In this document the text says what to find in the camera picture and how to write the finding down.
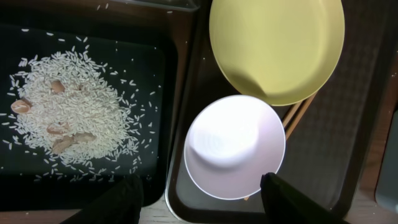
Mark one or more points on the black waste tray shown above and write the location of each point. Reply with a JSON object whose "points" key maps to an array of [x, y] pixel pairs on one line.
{"points": [[21, 193]]}

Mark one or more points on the lower wooden chopstick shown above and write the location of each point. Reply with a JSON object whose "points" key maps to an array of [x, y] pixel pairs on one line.
{"points": [[282, 110]]}

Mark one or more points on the upper wooden chopstick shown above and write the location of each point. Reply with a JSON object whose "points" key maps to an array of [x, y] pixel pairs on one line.
{"points": [[290, 114]]}

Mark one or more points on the brown serving tray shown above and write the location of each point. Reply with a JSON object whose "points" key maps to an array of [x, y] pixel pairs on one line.
{"points": [[326, 151]]}

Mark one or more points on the peanut shell pieces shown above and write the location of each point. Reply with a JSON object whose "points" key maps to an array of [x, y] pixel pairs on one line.
{"points": [[23, 106]]}

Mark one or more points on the yellow plate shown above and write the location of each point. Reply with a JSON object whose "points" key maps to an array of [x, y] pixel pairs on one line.
{"points": [[280, 51]]}

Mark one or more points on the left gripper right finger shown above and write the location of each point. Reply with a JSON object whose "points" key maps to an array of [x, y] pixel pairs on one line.
{"points": [[284, 204]]}

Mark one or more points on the pile of rice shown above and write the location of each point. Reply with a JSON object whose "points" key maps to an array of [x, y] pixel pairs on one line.
{"points": [[108, 88]]}

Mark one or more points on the wooden chopstick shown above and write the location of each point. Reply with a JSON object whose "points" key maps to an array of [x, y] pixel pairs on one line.
{"points": [[282, 110], [290, 114]]}

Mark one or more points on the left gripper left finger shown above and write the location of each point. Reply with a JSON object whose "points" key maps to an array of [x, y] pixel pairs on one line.
{"points": [[119, 205]]}

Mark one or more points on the grey dishwasher rack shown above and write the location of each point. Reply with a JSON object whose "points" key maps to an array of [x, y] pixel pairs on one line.
{"points": [[386, 189]]}

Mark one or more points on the clear plastic waste bin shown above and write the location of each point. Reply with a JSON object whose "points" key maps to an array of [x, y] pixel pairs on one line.
{"points": [[179, 5]]}

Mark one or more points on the white bowl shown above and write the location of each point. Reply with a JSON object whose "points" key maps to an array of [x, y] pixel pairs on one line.
{"points": [[231, 144]]}

